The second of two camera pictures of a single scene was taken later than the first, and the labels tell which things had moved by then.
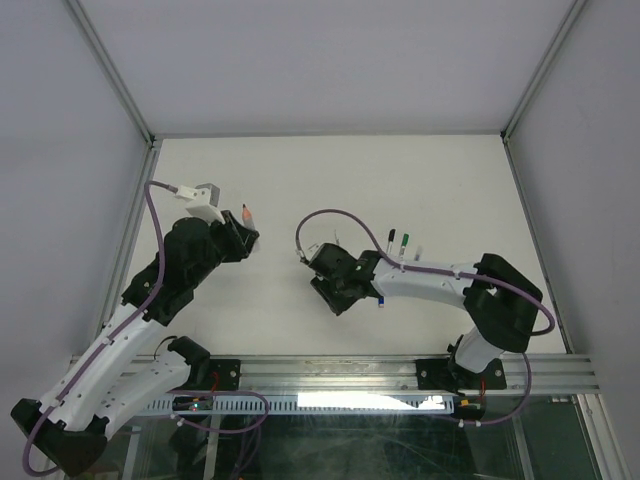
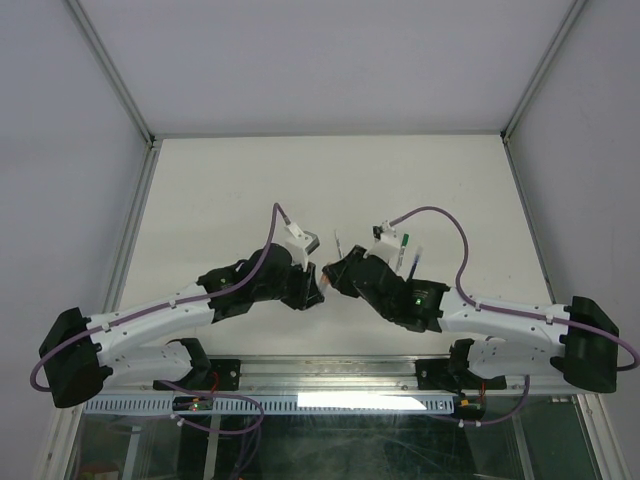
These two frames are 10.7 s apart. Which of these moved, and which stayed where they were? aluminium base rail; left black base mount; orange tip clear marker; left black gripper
Moved: left black gripper; orange tip clear marker
Stayed: left black base mount; aluminium base rail
